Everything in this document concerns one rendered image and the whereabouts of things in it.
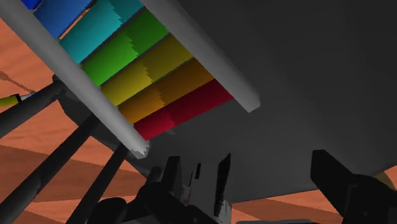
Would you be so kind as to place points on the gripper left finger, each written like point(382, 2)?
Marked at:
point(155, 201)

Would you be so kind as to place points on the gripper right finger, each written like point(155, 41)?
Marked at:
point(359, 195)

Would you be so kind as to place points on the rainbow xylophone with grey rails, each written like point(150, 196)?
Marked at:
point(124, 59)

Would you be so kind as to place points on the yellow pen with black band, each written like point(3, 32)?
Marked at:
point(9, 100)

